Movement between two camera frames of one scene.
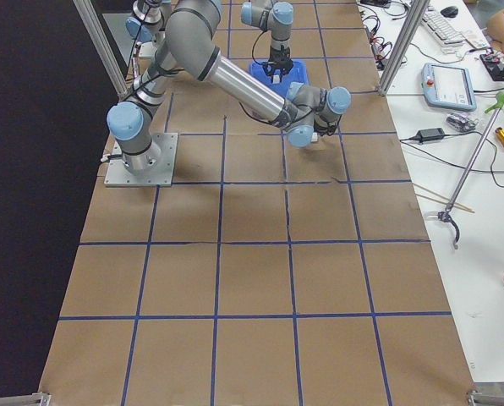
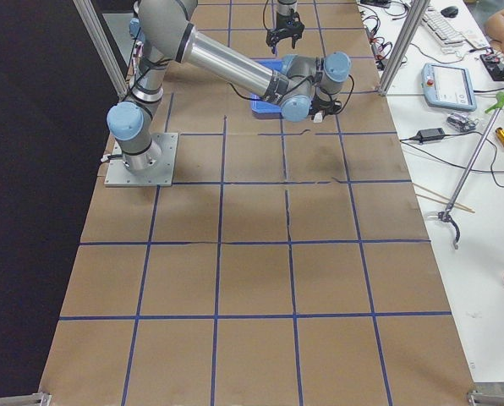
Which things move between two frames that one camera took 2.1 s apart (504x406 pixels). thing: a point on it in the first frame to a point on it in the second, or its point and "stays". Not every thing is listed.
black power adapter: x=430 y=134 stays
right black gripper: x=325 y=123 to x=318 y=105
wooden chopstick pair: x=445 y=199 stays
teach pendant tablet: x=447 y=87 stays
